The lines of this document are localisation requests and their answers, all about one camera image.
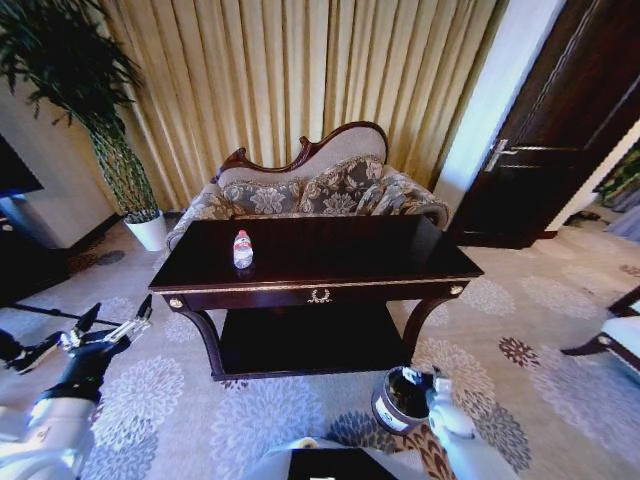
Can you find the dark low cabinet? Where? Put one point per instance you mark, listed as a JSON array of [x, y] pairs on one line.
[[30, 265]]

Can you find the white robot front shell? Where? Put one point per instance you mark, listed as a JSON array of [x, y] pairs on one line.
[[330, 462]]

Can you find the dark wooden door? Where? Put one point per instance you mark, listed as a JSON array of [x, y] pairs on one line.
[[550, 125]]

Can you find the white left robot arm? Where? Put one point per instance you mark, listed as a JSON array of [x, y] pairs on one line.
[[47, 440]]

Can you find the dark wooden white-seat chair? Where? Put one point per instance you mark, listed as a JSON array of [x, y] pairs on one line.
[[617, 330]]

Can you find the large floral cushion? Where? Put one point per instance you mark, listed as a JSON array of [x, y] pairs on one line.
[[345, 187]]

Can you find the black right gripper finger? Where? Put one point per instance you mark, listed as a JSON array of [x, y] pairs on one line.
[[416, 376]]

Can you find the clear plastic water bottle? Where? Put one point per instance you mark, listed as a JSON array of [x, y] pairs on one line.
[[243, 250]]

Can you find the small floral cushion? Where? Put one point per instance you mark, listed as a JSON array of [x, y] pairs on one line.
[[262, 197]]

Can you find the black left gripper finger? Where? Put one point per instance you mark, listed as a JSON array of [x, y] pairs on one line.
[[131, 324], [82, 325]]

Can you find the brown round trash bin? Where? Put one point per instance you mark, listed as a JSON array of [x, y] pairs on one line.
[[397, 410]]

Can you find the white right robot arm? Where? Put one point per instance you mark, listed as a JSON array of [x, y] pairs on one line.
[[457, 435]]

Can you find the floral upholstered chaise sofa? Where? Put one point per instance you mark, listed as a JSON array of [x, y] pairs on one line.
[[350, 145]]

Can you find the white plant pot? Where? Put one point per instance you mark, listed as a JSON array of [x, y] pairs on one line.
[[147, 231]]

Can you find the black flat screen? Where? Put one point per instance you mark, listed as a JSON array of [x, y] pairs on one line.
[[15, 167]]

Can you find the tall green potted plant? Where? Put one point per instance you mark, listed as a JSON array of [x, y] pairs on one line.
[[75, 65]]

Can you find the dark wooden console table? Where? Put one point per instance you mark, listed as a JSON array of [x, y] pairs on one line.
[[320, 260]]

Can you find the golden pleated curtain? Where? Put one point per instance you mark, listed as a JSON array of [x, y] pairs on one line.
[[280, 75]]

